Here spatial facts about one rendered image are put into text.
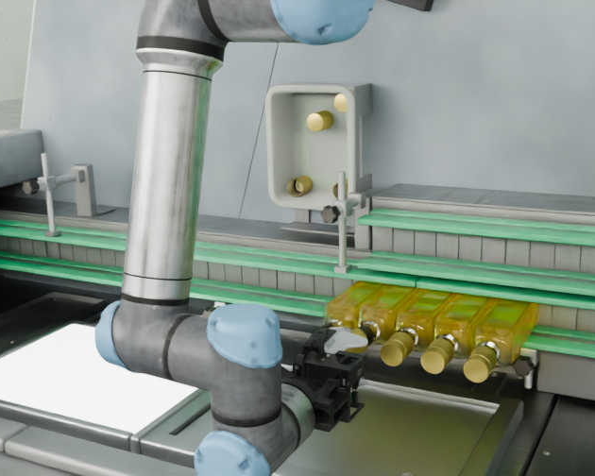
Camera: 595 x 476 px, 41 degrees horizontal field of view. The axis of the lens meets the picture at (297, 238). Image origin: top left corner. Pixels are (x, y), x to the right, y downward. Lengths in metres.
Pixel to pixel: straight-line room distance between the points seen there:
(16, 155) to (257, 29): 1.14
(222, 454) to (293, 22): 0.43
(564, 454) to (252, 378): 0.57
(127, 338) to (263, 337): 0.16
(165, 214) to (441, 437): 0.54
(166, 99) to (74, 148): 1.04
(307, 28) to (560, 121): 0.69
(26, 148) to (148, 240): 1.07
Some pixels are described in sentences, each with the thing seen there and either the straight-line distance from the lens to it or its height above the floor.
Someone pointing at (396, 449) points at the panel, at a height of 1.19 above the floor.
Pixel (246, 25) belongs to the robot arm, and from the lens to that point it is 0.84.
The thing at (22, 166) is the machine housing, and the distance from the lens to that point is 1.91.
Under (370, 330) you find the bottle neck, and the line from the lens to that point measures 1.18.
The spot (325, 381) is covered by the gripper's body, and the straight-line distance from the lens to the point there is 1.01.
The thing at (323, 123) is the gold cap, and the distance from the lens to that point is 1.47.
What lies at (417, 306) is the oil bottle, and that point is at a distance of 1.22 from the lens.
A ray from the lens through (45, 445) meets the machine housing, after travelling 1.24.
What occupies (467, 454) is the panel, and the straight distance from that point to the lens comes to 1.15.
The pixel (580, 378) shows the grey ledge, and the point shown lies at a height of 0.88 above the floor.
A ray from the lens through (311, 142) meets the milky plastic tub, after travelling 1.53.
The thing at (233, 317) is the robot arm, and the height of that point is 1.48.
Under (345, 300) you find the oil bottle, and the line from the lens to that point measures 1.26.
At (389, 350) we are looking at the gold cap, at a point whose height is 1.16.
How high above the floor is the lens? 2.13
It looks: 59 degrees down
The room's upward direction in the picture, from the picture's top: 118 degrees counter-clockwise
